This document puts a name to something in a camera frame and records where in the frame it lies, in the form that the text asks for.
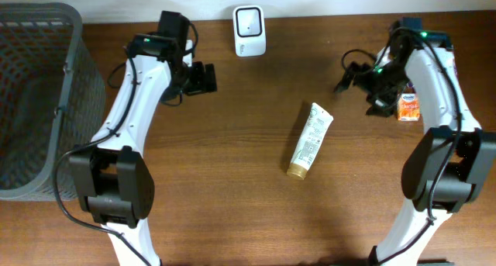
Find small orange box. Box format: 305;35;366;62
397;93;420;122

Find white cream tube gold cap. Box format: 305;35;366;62
286;102;334;180

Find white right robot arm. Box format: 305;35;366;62
334;17;495;265

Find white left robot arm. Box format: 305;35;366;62
65;11;217;265

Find white barcode scanner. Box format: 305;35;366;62
232;5;267;57

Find grey plastic basket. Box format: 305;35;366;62
1;3;106;202

